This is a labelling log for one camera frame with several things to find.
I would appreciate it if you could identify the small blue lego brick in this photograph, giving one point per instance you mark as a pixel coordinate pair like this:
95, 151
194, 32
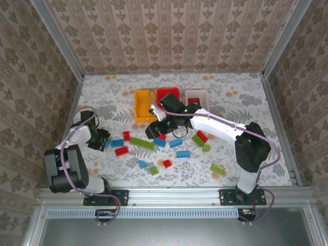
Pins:
107, 144

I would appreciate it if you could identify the blue sloped lego brick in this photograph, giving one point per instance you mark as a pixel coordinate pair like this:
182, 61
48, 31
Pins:
142, 164

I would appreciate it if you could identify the small green lego brick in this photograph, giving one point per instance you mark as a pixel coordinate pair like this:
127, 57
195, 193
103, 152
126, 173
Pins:
206, 148
154, 170

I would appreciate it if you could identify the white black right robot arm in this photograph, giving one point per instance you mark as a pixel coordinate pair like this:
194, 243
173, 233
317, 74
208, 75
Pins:
251, 153

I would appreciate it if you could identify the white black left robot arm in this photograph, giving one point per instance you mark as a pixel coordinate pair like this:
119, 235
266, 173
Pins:
64, 166

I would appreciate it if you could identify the red plastic container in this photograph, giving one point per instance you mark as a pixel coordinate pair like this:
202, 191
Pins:
176, 92

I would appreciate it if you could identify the yellow plastic container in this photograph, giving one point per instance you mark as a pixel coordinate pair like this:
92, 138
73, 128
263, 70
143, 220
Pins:
141, 112

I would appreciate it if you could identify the small red lego brick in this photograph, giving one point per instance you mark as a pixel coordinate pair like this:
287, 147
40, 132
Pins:
167, 163

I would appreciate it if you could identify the white plastic container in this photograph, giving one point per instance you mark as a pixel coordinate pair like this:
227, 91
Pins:
202, 94

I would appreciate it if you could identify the floral patterned table cover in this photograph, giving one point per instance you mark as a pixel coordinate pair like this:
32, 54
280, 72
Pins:
115, 174

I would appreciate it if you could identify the black connector board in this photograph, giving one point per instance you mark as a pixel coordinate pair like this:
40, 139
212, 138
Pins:
103, 214
247, 213

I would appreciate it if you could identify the grey metal panel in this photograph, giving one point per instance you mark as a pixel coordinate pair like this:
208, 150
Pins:
166, 233

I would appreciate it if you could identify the thin aluminium back rail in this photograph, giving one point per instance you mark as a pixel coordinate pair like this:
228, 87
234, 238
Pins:
174, 73

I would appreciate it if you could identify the aluminium side rail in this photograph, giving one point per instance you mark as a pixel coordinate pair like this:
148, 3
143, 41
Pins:
273, 105
76, 97

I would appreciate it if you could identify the wide aluminium base rail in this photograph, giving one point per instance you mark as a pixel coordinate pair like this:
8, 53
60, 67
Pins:
179, 196

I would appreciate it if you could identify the aluminium lower frame bar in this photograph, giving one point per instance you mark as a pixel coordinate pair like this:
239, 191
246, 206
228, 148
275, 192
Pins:
315, 225
34, 225

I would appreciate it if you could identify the aluminium frame post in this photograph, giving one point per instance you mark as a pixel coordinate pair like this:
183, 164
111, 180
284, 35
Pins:
58, 38
285, 38

